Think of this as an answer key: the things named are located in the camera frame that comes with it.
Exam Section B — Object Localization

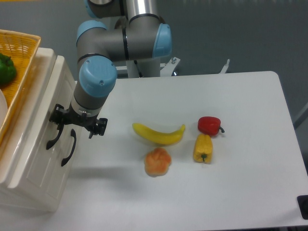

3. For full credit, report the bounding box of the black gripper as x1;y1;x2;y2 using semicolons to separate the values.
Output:
49;104;108;139

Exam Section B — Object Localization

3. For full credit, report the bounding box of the black top drawer handle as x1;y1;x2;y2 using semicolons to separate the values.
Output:
46;124;64;150

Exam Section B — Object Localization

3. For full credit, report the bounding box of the black drawer handle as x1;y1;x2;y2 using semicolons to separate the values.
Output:
61;128;77;167
46;124;64;150

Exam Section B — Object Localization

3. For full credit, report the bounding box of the white drawer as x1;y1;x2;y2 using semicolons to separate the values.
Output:
8;56;76;188
26;123;81;210

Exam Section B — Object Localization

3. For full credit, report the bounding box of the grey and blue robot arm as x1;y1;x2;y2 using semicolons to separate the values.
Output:
49;0;172;136

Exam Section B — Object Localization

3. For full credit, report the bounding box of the white drawer cabinet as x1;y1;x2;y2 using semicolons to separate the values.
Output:
0;48;81;211

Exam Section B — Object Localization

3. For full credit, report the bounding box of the white plate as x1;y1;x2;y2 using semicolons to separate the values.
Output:
0;90;8;127

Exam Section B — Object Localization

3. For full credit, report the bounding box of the yellow toy banana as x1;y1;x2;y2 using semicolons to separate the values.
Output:
132;123;186;145

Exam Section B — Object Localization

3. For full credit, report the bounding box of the green toy bell pepper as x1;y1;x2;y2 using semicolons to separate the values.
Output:
0;53;17;85

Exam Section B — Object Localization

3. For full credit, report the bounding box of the orange toy bread roll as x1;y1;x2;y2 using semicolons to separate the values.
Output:
144;147;172;177

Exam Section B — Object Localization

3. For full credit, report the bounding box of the yellow woven basket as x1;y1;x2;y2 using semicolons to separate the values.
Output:
0;29;41;140

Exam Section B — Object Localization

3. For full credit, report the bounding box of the yellow toy bell pepper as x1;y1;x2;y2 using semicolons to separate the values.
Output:
193;134;213;164

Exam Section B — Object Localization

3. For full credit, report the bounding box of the red toy bell pepper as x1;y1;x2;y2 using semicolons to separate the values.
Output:
197;116;225;136

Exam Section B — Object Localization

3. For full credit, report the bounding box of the black object at table edge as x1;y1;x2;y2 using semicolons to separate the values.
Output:
297;195;308;220

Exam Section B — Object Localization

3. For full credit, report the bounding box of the black bottom drawer handle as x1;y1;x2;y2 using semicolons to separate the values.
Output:
61;128;77;167

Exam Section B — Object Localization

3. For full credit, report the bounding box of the black cable on pedestal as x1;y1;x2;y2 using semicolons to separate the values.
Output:
133;60;144;78

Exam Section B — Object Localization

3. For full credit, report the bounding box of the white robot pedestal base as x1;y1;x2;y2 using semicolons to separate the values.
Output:
115;56;230;78

